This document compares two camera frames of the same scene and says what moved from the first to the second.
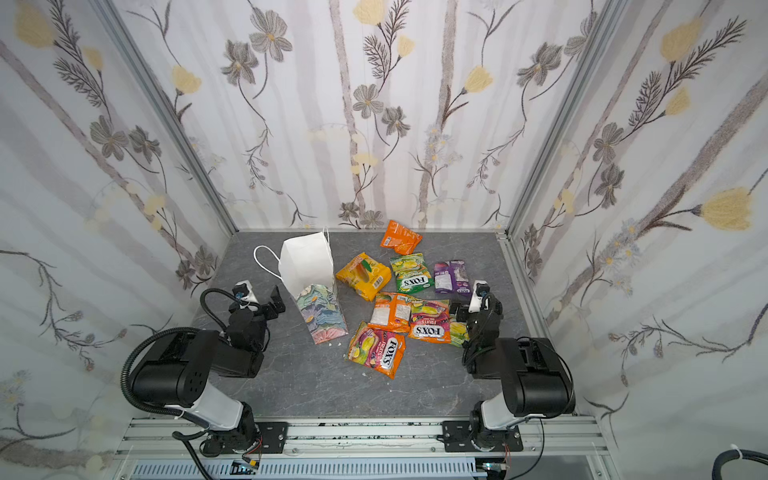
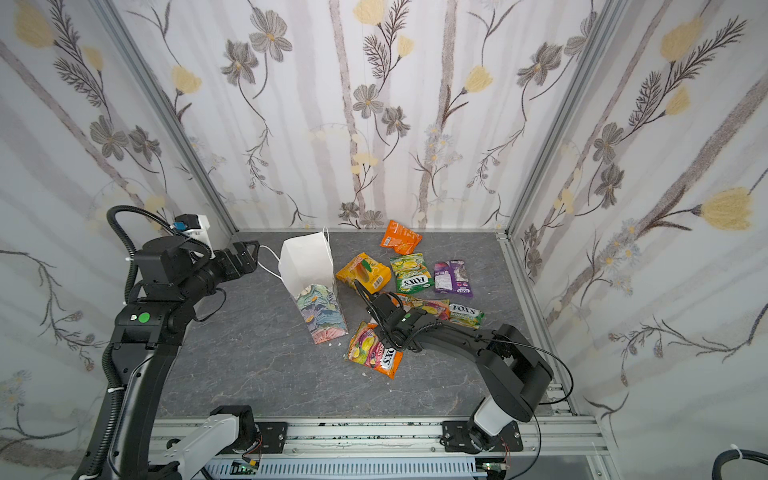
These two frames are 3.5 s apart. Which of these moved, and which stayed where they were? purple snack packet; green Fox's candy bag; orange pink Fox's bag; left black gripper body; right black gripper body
Moved: left black gripper body; right black gripper body
Stayed: green Fox's candy bag; purple snack packet; orange pink Fox's bag
